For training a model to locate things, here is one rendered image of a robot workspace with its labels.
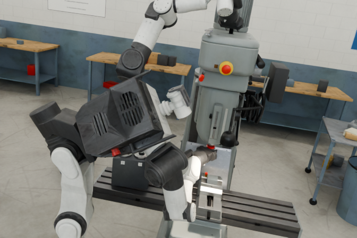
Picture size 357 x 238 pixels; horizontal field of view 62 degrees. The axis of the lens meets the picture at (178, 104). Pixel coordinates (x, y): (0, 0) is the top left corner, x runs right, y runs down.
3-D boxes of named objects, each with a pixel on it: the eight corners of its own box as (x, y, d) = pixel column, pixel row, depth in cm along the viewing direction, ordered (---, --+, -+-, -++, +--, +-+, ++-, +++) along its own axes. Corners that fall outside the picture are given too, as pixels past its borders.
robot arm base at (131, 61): (114, 79, 115) (144, 79, 116) (115, 47, 117) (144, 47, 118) (118, 87, 130) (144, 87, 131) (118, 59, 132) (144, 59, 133)
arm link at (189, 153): (206, 164, 154) (196, 173, 145) (191, 170, 160) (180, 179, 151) (197, 145, 155) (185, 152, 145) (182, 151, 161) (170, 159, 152)
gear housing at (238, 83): (246, 94, 143) (251, 74, 140) (196, 86, 146) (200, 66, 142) (243, 78, 175) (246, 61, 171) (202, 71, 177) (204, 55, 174)
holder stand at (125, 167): (147, 189, 178) (151, 160, 172) (110, 185, 177) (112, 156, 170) (149, 178, 190) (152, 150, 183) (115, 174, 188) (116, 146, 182)
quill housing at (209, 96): (230, 149, 157) (242, 91, 146) (192, 142, 159) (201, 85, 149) (230, 134, 175) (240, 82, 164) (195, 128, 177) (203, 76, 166)
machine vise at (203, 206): (221, 222, 158) (224, 205, 155) (193, 217, 160) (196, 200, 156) (221, 185, 191) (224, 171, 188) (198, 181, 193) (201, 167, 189)
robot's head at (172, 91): (171, 112, 121) (188, 108, 117) (162, 94, 118) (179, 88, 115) (176, 105, 126) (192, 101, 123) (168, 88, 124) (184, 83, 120)
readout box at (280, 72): (283, 104, 175) (292, 69, 168) (268, 102, 176) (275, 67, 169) (277, 95, 194) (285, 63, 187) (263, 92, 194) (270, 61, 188)
